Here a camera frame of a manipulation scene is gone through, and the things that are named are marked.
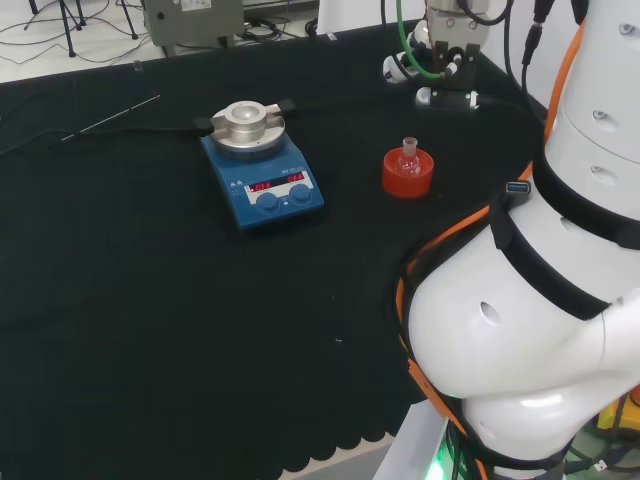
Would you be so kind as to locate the thin metal rod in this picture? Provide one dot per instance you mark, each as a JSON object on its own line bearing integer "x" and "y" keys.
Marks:
{"x": 110, "y": 118}

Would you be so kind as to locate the heater with blue base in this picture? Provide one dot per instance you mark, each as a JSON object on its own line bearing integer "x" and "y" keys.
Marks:
{"x": 235, "y": 172}

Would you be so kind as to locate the black cloth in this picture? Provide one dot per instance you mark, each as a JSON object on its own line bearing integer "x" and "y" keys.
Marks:
{"x": 175, "y": 310}

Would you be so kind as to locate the yellow stop button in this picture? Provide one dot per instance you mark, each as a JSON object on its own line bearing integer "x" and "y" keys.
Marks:
{"x": 607, "y": 417}

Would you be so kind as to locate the grey base plate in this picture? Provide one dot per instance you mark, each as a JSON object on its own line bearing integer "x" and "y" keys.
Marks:
{"x": 410, "y": 450}

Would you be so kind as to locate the grey metal box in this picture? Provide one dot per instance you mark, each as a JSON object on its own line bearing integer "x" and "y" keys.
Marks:
{"x": 190, "y": 25}

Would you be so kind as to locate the clear glass round-bottom flask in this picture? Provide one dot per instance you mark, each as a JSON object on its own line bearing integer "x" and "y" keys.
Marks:
{"x": 409, "y": 163}

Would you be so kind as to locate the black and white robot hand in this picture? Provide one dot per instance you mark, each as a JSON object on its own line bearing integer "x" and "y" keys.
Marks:
{"x": 452, "y": 70}

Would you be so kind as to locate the black tripod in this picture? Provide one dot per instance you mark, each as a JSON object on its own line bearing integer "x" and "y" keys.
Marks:
{"x": 129, "y": 20}
{"x": 67, "y": 20}

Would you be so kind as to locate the clear tape piece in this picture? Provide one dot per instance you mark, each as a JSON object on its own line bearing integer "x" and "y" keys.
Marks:
{"x": 137, "y": 66}

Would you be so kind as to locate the white panel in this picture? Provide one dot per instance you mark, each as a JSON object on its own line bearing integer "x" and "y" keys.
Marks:
{"x": 345, "y": 15}

